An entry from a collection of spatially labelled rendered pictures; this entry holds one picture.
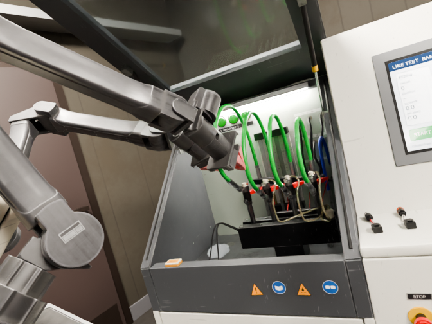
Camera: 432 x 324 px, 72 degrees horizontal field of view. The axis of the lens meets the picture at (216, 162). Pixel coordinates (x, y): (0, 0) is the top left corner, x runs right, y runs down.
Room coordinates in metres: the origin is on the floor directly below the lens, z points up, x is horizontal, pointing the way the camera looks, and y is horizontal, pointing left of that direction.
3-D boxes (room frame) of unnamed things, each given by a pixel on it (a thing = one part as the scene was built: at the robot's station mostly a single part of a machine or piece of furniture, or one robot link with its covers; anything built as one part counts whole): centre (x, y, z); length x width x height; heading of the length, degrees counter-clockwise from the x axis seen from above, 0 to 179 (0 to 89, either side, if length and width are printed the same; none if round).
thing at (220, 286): (0.86, 0.02, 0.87); 0.62 x 0.04 x 0.16; 65
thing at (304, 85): (1.31, -0.19, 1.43); 0.54 x 0.03 x 0.02; 65
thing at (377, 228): (0.80, -0.38, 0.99); 0.12 x 0.02 x 0.02; 163
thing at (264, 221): (1.02, -0.19, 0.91); 0.34 x 0.10 x 0.15; 65
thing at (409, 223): (0.77, -0.46, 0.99); 0.12 x 0.02 x 0.02; 158
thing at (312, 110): (1.21, -0.41, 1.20); 0.13 x 0.03 x 0.31; 65
